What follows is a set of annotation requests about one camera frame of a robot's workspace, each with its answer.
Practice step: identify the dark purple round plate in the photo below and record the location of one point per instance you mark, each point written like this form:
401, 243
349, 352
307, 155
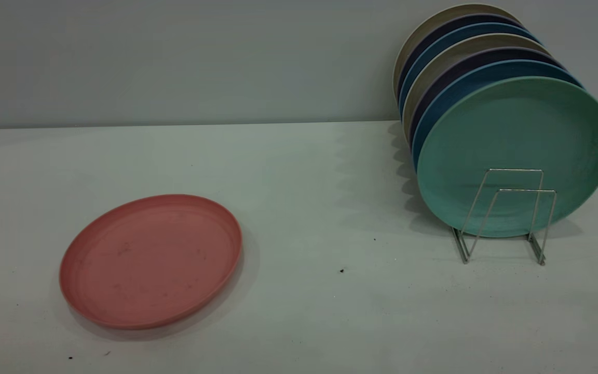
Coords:
486, 56
454, 24

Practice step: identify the blue round plate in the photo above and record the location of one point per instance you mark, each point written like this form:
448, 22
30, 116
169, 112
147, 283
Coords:
465, 31
452, 93

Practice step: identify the green round plate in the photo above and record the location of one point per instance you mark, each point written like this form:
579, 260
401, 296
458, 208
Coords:
512, 135

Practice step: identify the pink round plate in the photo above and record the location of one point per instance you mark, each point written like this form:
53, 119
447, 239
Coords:
151, 259

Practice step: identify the beige round plate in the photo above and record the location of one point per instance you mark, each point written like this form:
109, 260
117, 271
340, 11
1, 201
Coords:
449, 52
434, 18

